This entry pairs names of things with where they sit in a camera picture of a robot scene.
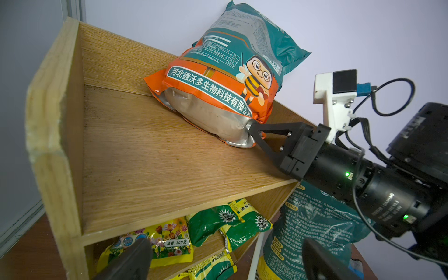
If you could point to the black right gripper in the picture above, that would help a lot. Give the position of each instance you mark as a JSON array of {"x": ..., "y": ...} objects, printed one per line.
[{"x": 303, "y": 153}]

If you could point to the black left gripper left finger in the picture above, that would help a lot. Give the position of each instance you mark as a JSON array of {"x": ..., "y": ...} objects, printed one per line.
[{"x": 134, "y": 264}]

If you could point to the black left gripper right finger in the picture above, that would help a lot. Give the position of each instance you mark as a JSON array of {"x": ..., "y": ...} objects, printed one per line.
[{"x": 319, "y": 264}]

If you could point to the tall green yellow fertilizer bag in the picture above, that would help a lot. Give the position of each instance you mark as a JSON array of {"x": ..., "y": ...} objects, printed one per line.
[{"x": 310, "y": 213}]

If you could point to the green orange bee fertilizer bag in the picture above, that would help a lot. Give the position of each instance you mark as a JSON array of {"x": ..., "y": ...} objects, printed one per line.
[{"x": 230, "y": 77}]

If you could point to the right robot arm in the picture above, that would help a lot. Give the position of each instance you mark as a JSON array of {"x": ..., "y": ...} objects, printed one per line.
[{"x": 408, "y": 194}]

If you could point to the yellow flower fertilizer packet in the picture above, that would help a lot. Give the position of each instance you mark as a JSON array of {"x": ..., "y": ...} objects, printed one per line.
[{"x": 170, "y": 241}]

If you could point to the wooden shelf unit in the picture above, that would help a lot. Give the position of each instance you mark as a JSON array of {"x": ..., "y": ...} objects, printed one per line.
[{"x": 109, "y": 159}]

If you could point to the yellow green packet lower right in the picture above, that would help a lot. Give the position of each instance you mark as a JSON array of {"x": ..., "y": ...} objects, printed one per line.
[{"x": 218, "y": 267}]

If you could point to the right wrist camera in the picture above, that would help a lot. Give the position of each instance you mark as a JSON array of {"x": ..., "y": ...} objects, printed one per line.
[{"x": 336, "y": 91}]

